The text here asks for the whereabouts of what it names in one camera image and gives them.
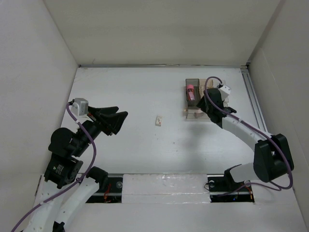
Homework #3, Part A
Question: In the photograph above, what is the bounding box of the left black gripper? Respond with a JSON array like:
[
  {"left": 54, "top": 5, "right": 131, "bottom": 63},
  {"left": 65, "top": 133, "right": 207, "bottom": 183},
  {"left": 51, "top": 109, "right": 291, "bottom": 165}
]
[{"left": 73, "top": 104, "right": 128, "bottom": 155}]

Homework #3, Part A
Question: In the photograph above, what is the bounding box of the pink correction tape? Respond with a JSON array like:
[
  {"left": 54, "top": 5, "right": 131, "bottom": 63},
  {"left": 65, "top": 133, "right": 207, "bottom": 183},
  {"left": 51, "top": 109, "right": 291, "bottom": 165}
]
[{"left": 194, "top": 110, "right": 205, "bottom": 118}]

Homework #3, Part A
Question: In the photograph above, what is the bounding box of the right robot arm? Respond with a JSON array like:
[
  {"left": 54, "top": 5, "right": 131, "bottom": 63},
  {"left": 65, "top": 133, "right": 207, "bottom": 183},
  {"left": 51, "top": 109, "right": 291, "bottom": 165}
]
[{"left": 197, "top": 88, "right": 294, "bottom": 191}]

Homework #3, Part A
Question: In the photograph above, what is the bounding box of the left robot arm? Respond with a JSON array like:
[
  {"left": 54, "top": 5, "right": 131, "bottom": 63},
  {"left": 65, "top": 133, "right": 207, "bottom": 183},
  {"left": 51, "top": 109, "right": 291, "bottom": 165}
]
[{"left": 12, "top": 100, "right": 128, "bottom": 232}]

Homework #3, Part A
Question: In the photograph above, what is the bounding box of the transparent desk organizer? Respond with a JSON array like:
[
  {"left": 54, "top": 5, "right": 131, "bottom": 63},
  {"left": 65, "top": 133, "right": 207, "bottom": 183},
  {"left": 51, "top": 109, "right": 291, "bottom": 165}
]
[{"left": 184, "top": 78, "right": 229, "bottom": 121}]

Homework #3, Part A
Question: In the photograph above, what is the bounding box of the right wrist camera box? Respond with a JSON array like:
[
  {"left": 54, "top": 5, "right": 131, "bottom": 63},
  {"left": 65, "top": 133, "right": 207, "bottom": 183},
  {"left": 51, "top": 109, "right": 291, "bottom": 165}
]
[{"left": 217, "top": 84, "right": 231, "bottom": 101}]

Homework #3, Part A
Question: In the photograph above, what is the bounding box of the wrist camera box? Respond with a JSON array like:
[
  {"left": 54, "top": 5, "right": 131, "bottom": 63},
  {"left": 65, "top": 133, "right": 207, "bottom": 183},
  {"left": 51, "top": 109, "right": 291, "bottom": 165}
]
[
  {"left": 217, "top": 84, "right": 231, "bottom": 101},
  {"left": 71, "top": 98, "right": 88, "bottom": 116}
]

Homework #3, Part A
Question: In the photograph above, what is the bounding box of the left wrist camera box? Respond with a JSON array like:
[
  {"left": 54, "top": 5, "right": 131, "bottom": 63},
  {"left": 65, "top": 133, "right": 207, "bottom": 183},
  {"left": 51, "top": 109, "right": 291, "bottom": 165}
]
[{"left": 71, "top": 98, "right": 88, "bottom": 116}]

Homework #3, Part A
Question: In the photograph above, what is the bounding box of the aluminium rail right side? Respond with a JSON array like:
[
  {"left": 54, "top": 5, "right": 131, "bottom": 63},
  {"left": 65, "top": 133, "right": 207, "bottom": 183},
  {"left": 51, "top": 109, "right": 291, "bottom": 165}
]
[{"left": 240, "top": 65, "right": 268, "bottom": 132}]

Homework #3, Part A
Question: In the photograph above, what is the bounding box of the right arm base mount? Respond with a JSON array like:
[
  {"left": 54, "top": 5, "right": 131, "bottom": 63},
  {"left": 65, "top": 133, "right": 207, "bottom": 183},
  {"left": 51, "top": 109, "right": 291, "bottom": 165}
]
[{"left": 204, "top": 174, "right": 254, "bottom": 203}]

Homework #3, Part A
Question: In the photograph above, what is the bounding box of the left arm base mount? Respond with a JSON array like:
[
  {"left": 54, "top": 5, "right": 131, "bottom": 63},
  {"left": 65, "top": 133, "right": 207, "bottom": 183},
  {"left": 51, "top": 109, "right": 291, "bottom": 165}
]
[{"left": 86, "top": 174, "right": 123, "bottom": 203}]

